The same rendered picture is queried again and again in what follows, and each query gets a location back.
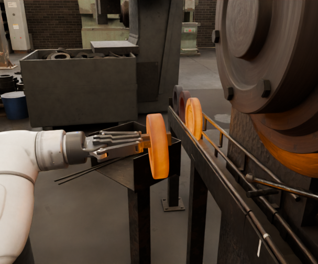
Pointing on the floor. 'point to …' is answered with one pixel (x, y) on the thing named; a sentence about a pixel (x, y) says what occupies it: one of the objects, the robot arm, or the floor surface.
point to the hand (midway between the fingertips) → (156, 139)
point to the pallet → (3, 88)
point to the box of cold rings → (79, 87)
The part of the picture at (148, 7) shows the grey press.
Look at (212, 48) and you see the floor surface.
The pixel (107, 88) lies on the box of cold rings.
